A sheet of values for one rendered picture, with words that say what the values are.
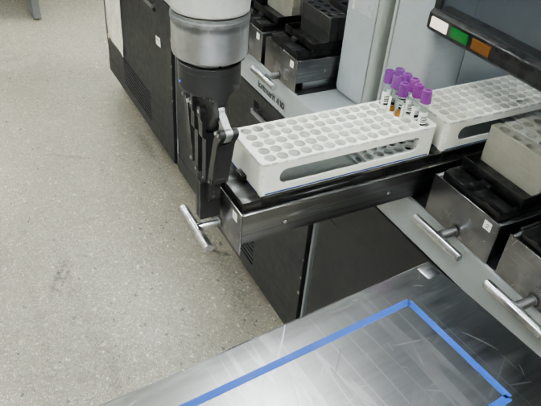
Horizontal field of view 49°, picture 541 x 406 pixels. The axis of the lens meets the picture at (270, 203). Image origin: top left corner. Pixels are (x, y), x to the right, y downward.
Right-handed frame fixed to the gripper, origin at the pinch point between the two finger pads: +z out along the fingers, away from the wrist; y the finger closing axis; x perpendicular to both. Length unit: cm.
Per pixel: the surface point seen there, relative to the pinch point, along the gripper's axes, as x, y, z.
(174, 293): -14, 58, 80
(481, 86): -52, 4, -6
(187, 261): -23, 69, 80
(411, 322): -10.1, -31.6, -2.0
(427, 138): -33.5, -4.9, -4.5
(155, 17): -33, 122, 22
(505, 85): -56, 2, -6
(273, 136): -10.2, 1.1, -6.5
